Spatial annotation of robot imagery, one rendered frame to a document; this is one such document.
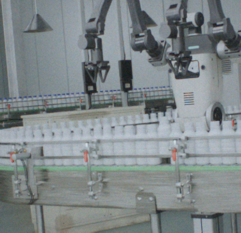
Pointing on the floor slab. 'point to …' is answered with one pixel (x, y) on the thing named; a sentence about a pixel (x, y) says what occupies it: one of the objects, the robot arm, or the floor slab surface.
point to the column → (14, 45)
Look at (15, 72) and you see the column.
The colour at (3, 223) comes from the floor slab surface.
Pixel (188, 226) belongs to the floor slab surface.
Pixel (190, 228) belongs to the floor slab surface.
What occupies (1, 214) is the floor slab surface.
